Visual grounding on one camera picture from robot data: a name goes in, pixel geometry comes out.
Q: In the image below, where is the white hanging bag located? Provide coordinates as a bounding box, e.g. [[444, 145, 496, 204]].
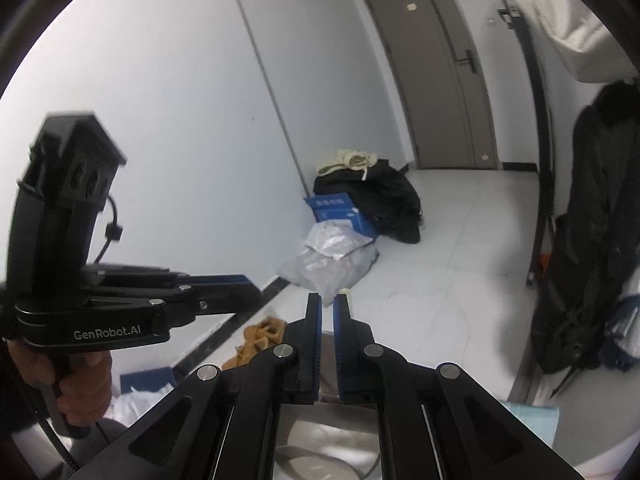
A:
[[487, 0, 626, 81]]

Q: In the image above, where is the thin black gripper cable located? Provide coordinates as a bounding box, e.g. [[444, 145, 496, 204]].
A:
[[91, 194, 124, 264]]

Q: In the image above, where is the grey plastic bag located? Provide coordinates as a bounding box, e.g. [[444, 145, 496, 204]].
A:
[[276, 222, 381, 307]]

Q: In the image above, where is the grey-brown door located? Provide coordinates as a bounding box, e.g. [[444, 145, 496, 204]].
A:
[[360, 0, 501, 171]]

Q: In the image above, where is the black hanging coat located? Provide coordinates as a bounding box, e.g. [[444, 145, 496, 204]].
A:
[[530, 80, 640, 376]]

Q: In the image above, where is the blue flat box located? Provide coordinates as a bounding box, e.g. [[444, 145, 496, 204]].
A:
[[120, 367, 176, 396]]

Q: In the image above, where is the thick black braided cable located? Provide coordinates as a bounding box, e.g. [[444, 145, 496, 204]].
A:
[[30, 395, 78, 478]]

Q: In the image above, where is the blue cardboard box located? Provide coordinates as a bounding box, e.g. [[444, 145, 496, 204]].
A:
[[303, 192, 381, 238]]

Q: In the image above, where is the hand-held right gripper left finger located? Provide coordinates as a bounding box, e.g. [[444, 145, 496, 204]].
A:
[[75, 292, 323, 480]]

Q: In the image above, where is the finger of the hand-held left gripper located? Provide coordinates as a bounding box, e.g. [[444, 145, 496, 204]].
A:
[[167, 280, 263, 317], [167, 270, 251, 287]]

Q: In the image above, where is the teal checked tablecloth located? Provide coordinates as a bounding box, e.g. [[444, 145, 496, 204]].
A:
[[500, 400, 561, 448]]

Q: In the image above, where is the person's left hand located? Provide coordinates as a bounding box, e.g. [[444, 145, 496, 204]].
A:
[[9, 342, 114, 429]]

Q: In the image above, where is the white plastic bag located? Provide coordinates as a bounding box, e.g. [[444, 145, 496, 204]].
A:
[[100, 390, 166, 426]]

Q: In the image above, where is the grey fabric bag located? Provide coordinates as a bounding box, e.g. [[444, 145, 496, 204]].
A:
[[275, 332, 383, 480]]

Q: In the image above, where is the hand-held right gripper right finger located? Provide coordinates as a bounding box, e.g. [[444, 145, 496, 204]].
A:
[[332, 292, 586, 480]]

